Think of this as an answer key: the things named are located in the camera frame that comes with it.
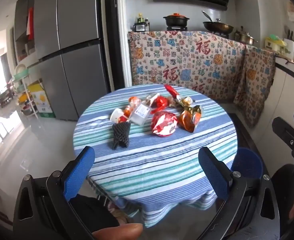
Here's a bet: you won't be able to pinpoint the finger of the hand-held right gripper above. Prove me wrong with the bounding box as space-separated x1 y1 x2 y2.
272 117 294 153

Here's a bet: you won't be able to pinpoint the large printed blanket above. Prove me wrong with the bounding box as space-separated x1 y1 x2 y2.
128 30 247 105

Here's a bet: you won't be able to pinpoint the brown white wrapper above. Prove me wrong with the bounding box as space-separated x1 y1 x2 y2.
172 96 193 108

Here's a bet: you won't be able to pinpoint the steel pot with lid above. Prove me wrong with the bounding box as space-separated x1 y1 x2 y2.
234 31 258 44

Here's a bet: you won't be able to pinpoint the wall poster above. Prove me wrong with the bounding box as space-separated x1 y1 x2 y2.
285 1 294 22

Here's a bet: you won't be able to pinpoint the round red wrapper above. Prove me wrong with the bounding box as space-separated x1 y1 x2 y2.
151 110 178 137

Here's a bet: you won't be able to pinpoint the yellow green cardboard box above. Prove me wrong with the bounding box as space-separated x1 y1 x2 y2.
28 82 56 118

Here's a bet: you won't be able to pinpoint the red hanging cloth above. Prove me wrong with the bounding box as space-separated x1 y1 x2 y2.
26 7 35 40

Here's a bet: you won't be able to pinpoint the white orange wrapper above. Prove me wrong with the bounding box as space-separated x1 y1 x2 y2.
111 107 132 123

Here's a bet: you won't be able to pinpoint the person's left hand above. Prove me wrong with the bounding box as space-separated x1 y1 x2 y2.
92 223 144 240

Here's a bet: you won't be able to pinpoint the white storage rack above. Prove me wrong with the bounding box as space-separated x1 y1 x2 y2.
12 64 40 119

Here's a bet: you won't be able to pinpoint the blue plastic wastebasket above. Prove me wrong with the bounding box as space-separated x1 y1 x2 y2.
230 147 263 180

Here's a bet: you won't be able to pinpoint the black wok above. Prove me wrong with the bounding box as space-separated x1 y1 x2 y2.
202 10 235 34

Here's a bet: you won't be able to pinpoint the white plastic container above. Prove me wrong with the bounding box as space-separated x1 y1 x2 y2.
131 103 152 125

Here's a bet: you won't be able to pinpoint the orange snack wrapper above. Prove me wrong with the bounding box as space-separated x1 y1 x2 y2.
178 110 202 133

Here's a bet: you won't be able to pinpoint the small printed blanket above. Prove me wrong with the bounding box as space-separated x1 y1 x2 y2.
233 46 276 129

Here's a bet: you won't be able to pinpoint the long red wrapper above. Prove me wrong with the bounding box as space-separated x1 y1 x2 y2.
164 84 180 100

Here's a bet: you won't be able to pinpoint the white kitchen cabinet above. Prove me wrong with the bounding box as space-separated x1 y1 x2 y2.
268 57 294 133

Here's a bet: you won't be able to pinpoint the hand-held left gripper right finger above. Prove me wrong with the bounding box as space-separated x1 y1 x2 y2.
198 147 280 240

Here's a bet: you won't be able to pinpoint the blue striped tablecloth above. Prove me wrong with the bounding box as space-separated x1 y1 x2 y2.
73 84 238 228

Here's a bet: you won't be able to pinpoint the dark countertop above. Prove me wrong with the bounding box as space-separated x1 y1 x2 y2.
274 54 294 80

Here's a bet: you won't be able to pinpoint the black clay pot orange lid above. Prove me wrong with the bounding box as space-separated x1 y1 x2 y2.
163 12 190 27

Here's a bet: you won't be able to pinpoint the black foam net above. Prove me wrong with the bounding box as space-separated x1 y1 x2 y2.
112 122 132 150

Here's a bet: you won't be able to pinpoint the yellow green container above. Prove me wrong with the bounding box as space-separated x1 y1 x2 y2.
265 35 287 53

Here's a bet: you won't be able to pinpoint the grey refrigerator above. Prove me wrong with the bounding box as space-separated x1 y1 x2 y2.
33 0 112 122

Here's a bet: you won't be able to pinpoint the gold wrapper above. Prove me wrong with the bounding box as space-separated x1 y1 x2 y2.
184 104 204 118

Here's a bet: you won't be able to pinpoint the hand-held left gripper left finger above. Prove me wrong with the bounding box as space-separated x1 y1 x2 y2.
13 145 97 240

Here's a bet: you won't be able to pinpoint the person's black pants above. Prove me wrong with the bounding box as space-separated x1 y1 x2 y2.
72 194 127 240

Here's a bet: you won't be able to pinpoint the small orange wrapper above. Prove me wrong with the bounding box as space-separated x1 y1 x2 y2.
128 96 141 108

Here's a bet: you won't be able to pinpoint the white knife block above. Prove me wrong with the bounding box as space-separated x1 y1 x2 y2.
284 26 294 57

